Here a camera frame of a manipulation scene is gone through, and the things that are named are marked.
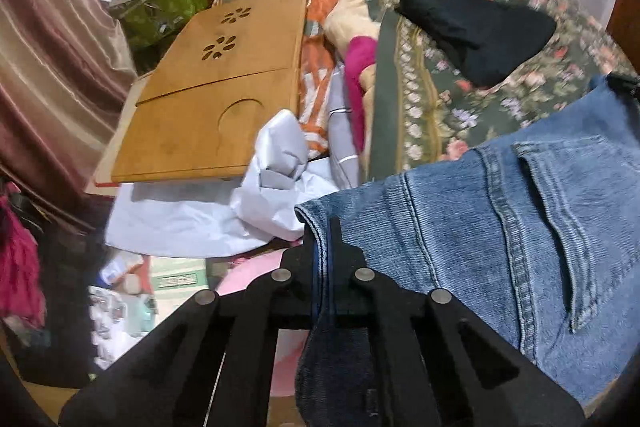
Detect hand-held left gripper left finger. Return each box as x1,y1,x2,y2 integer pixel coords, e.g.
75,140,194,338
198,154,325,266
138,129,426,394
59,247,317,427

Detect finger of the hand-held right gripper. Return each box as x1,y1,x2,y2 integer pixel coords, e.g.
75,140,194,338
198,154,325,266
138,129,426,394
606,73,640,102

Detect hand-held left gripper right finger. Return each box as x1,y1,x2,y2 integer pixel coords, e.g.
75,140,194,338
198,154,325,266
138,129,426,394
329,217,587,427

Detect blue denim pants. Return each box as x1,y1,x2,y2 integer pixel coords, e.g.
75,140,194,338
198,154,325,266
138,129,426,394
295,74,640,427

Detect pink round object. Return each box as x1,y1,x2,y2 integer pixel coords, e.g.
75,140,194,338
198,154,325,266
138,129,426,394
215,252,303,400

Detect green and white packet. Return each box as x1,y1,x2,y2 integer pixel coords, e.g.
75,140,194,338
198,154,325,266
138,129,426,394
150,257,211,293

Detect black cloth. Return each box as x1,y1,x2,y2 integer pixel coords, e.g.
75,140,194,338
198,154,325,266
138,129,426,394
395,0,557,88

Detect white bottle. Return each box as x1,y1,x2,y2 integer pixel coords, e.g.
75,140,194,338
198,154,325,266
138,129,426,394
99,252,146,286

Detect floral blanket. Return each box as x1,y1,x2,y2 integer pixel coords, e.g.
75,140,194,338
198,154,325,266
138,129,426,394
347,0,640,182

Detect wooden lap desk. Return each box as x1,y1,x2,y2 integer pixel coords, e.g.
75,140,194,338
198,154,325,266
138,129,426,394
111,0,308,184

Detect magenta cloth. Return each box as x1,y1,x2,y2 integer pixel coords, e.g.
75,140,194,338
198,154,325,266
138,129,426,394
345,36,378,158

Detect orange striped bed sheet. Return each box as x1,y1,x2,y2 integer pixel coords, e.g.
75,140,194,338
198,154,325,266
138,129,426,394
215,0,351,158

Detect beige blanket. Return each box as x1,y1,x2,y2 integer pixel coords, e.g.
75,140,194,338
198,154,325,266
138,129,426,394
322,0,382,178

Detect pink fluffy garment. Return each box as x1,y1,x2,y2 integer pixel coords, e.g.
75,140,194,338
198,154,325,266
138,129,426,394
0,194,46,328

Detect green patterned box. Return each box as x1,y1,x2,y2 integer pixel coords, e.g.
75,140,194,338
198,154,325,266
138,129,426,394
107,0,221,50

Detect striped pink curtain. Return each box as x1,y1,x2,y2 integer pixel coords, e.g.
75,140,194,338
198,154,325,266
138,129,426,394
0,0,138,218

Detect wooden door frame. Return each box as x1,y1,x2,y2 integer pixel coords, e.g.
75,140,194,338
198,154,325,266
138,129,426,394
606,0,640,75

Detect grey cloth with white cord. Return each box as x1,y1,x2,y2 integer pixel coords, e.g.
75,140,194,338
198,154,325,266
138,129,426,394
327,72,362,185

